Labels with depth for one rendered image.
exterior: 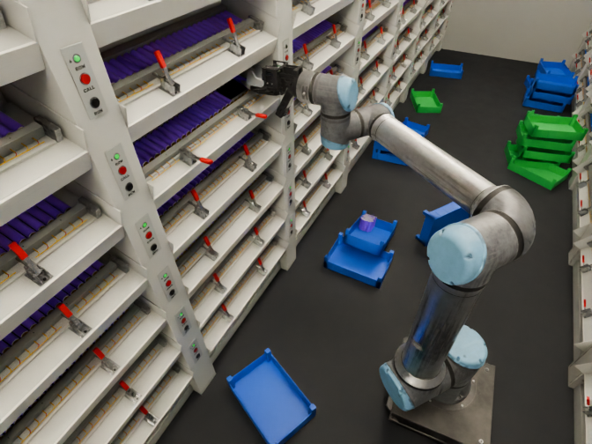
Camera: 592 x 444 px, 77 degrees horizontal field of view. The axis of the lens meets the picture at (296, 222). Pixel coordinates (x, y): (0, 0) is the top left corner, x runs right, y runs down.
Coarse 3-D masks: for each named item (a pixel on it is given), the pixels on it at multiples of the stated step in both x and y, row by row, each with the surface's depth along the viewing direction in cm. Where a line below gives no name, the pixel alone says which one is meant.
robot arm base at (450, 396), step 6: (468, 384) 128; (450, 390) 126; (456, 390) 126; (462, 390) 127; (468, 390) 129; (438, 396) 129; (444, 396) 128; (450, 396) 127; (456, 396) 128; (462, 396) 129; (444, 402) 129; (450, 402) 129; (456, 402) 129
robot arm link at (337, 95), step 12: (312, 84) 106; (324, 84) 104; (336, 84) 103; (348, 84) 102; (312, 96) 107; (324, 96) 105; (336, 96) 104; (348, 96) 103; (324, 108) 108; (336, 108) 106; (348, 108) 105
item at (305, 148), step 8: (320, 120) 183; (312, 128) 177; (320, 128) 182; (304, 136) 163; (312, 136) 177; (320, 136) 179; (296, 144) 167; (304, 144) 172; (312, 144) 174; (320, 144) 175; (296, 152) 167; (304, 152) 168; (312, 152) 170; (296, 160) 164; (304, 160) 165; (296, 168) 156
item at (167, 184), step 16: (240, 96) 121; (272, 96) 126; (256, 112) 118; (272, 112) 128; (224, 128) 110; (240, 128) 112; (208, 144) 104; (224, 144) 106; (176, 160) 97; (160, 176) 93; (176, 176) 94; (192, 176) 99; (160, 192) 90; (176, 192) 96
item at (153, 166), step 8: (248, 96) 118; (232, 104) 113; (240, 104) 115; (248, 104) 118; (224, 112) 110; (232, 112) 113; (216, 120) 107; (224, 120) 110; (200, 128) 103; (208, 128) 105; (192, 136) 101; (200, 136) 103; (176, 144) 97; (184, 144) 98; (168, 152) 95; (176, 152) 97; (152, 160) 92; (160, 160) 93; (168, 160) 95; (144, 168) 90; (152, 168) 91; (144, 176) 90
